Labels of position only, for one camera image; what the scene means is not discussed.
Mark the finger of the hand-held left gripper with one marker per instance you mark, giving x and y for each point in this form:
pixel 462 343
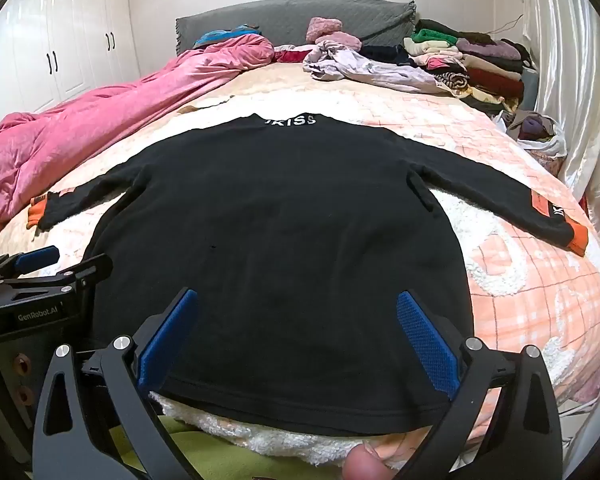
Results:
pixel 80 275
pixel 37 256

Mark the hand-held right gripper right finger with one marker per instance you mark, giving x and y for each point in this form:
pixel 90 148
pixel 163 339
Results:
pixel 427 345

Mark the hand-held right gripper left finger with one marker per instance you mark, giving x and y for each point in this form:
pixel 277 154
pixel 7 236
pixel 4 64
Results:
pixel 167 340

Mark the black sweater with orange cuffs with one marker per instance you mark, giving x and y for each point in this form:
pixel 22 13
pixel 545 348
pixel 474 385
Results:
pixel 280 240

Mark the white plastic bag of clothes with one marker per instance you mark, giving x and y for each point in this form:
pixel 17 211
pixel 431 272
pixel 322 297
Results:
pixel 550 142

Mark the pile of folded clothes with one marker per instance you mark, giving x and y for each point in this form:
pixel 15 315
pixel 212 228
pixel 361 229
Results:
pixel 485 67

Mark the person's right hand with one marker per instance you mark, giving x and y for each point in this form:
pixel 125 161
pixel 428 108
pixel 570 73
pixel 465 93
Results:
pixel 365 462

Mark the orange checked fleece blanket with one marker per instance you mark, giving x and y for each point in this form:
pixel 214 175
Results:
pixel 505 270

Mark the person's green clothing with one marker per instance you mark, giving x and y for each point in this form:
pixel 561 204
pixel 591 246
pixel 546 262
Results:
pixel 230 460

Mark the pink quilt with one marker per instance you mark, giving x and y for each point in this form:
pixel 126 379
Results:
pixel 80 125

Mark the white wardrobe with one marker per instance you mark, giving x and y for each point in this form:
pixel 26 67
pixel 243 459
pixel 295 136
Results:
pixel 45 35

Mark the bed with beige sheet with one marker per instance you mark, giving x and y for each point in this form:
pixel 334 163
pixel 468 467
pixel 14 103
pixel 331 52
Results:
pixel 260 77

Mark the teal cloth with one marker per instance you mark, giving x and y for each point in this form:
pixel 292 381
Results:
pixel 220 35

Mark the crumpled lilac garment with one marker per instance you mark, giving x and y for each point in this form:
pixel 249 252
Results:
pixel 370 70

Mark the dark navy garment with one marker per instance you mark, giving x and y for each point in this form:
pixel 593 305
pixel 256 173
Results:
pixel 387 54

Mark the white satin curtain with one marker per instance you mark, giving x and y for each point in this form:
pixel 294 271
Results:
pixel 575 85

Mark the red cloth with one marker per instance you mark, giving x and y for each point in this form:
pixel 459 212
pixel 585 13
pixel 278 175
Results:
pixel 292 55

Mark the pink fluffy garment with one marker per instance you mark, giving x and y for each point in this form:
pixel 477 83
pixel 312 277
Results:
pixel 340 40
pixel 324 27

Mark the grey quilted headboard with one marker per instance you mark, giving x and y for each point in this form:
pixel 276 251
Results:
pixel 280 20

